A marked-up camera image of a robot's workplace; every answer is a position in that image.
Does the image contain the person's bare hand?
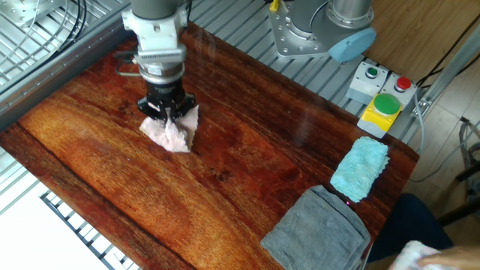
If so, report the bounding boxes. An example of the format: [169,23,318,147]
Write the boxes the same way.
[415,245,480,270]

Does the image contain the dark chair leg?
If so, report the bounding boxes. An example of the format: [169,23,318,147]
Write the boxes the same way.
[436,115,480,228]

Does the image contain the black gripper cable bundle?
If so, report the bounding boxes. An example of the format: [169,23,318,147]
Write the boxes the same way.
[112,49,144,78]

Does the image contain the pale pink cleaning cloth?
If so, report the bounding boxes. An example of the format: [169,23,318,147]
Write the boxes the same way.
[139,104,200,154]

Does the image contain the grey box small green button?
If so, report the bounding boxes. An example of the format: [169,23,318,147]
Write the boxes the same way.
[345,61,390,105]

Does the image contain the thin black floor cables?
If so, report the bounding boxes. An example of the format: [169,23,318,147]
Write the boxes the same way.
[415,13,480,88]

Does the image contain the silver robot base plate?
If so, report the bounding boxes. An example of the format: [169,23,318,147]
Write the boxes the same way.
[268,1,339,59]

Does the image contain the grey folded towel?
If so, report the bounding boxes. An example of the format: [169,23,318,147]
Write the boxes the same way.
[260,184,371,270]

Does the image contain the turquoise fluffy cloth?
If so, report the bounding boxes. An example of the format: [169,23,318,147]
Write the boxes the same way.
[329,136,390,203]

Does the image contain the slanted aluminium frame post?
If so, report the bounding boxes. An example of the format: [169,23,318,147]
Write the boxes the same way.
[410,22,480,118]

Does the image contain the grey box red button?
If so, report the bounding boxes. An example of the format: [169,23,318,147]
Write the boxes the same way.
[380,73,418,112]

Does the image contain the person's dark blue clothing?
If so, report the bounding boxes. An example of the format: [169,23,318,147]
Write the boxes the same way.
[365,193,455,263]

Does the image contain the grey floor cable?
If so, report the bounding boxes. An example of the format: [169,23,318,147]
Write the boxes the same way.
[408,93,480,185]

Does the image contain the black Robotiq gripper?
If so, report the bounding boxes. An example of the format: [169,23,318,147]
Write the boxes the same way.
[136,80,197,122]

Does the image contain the white paper sheets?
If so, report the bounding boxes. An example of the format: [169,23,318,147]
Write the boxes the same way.
[0,179,114,270]

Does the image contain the yellow box large green button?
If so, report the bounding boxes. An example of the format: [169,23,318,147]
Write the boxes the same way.
[356,92,403,139]

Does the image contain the silver perforated mounting plate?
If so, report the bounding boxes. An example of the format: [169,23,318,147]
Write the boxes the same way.
[0,0,64,29]

